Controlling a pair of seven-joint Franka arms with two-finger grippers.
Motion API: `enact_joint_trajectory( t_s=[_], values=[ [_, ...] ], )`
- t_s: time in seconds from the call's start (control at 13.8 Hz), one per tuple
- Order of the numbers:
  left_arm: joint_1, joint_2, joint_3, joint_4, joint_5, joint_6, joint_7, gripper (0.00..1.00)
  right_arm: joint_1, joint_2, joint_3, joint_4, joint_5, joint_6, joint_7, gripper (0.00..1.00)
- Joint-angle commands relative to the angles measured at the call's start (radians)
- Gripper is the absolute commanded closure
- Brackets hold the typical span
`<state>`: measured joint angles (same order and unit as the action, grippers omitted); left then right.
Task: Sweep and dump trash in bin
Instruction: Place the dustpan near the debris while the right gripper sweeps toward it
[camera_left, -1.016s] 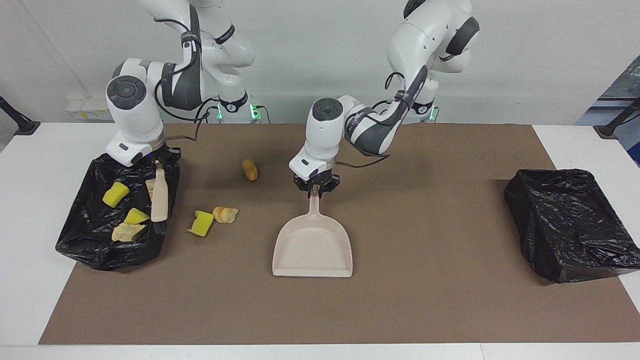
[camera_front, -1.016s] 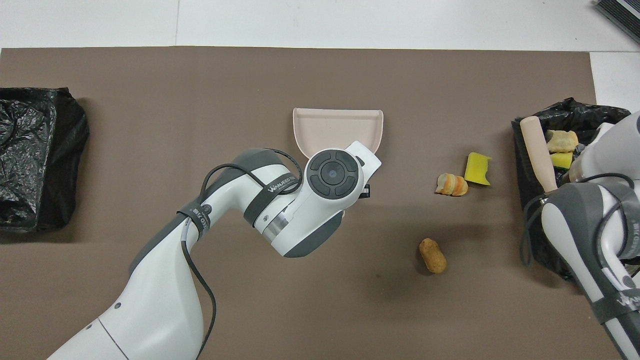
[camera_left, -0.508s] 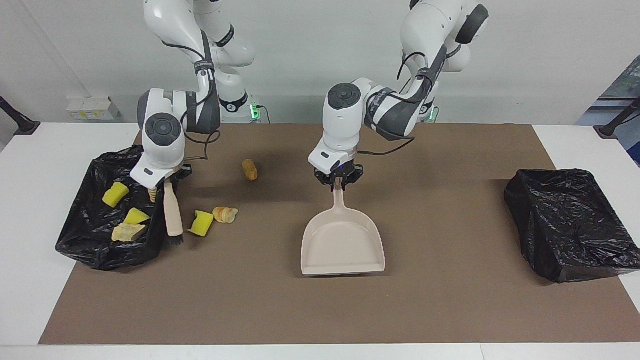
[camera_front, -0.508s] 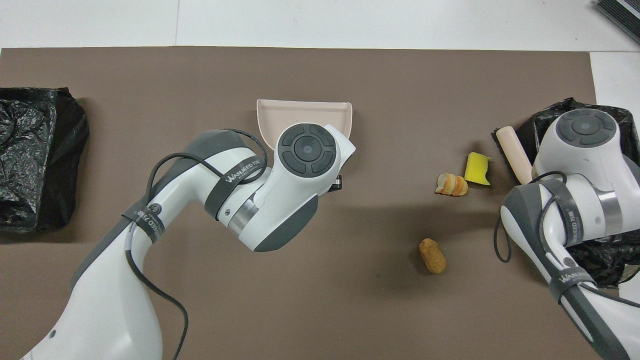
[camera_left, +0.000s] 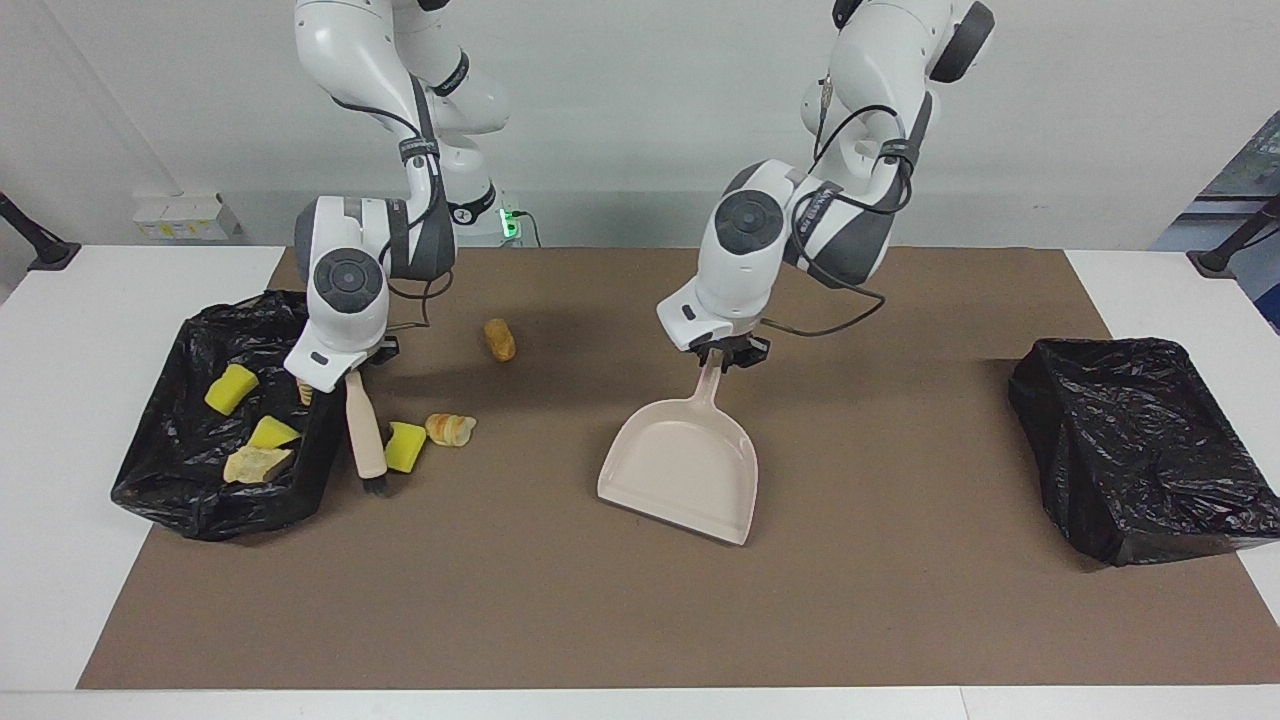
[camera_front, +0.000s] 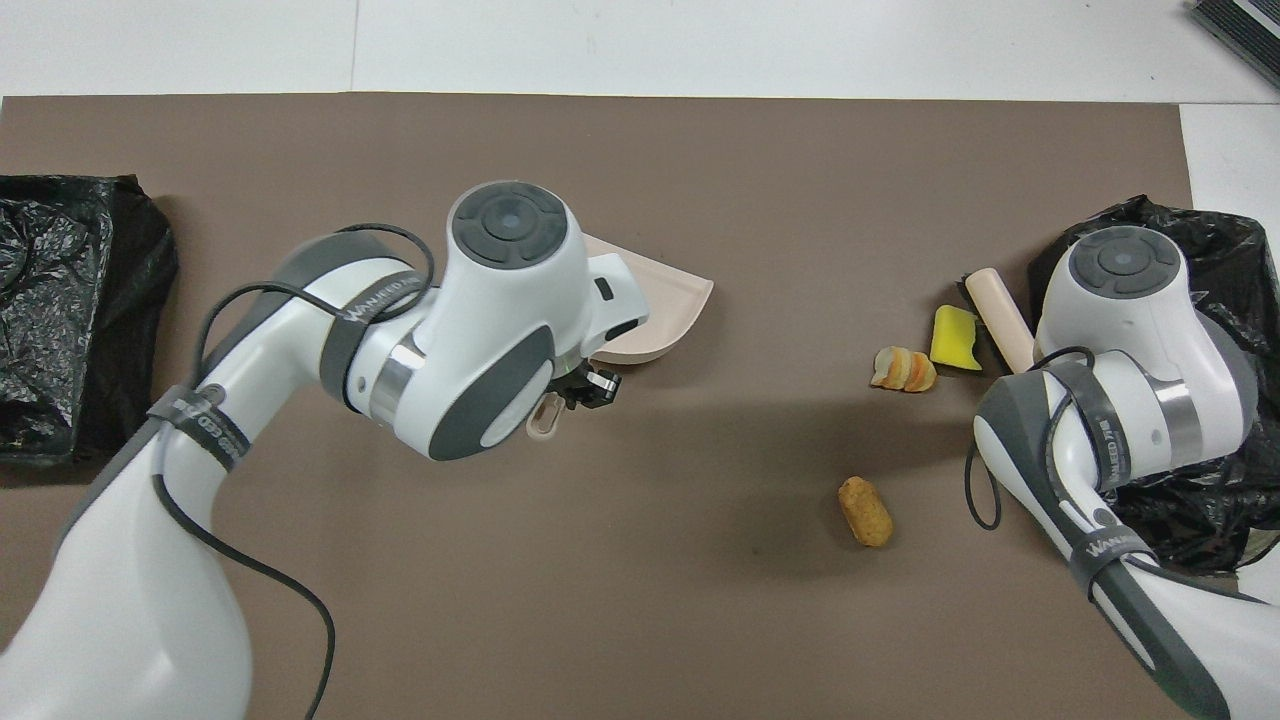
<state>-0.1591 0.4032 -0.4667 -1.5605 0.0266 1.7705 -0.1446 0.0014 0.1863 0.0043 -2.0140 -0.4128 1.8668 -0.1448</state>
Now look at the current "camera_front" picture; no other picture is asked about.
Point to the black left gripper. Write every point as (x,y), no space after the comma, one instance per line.
(575,382)

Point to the beige plastic dustpan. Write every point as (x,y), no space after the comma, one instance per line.
(660,310)

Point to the beige hand brush black bristles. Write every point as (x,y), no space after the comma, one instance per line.
(1000,305)

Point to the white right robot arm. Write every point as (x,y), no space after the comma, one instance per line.
(1130,320)

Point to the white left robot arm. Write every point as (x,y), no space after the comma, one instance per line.
(130,600)

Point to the black trash bag bin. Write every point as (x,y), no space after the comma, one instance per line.
(70,320)
(1200,520)

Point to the brown table mat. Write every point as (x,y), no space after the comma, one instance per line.
(700,600)

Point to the brown fried bread roll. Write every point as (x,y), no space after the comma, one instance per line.
(865,512)

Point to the orange white croissant piece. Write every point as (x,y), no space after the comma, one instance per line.
(905,370)

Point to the large yellow sponge piece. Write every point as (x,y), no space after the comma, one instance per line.
(955,338)

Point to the grey ribbed device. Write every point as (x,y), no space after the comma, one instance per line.
(1245,30)

